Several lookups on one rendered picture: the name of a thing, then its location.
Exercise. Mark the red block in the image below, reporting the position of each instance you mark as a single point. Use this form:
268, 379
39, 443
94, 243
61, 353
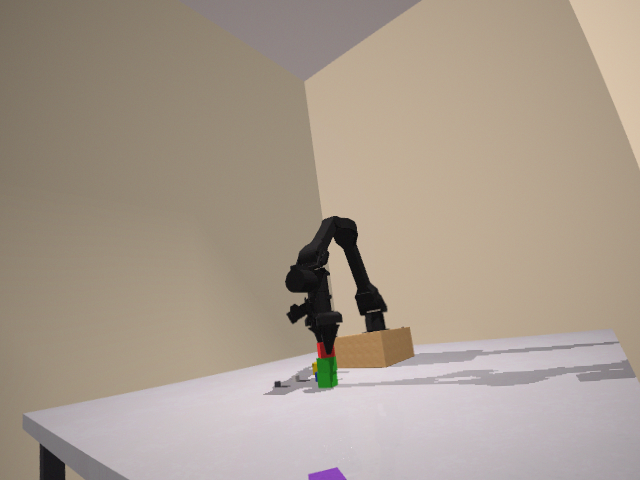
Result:
322, 353

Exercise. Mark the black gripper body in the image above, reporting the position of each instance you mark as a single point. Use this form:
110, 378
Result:
323, 316

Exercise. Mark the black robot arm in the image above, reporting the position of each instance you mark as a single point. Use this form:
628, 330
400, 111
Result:
304, 279

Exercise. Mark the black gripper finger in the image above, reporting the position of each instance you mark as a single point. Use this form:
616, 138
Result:
328, 335
317, 334

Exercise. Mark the small purple block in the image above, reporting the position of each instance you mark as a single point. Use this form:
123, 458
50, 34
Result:
330, 474

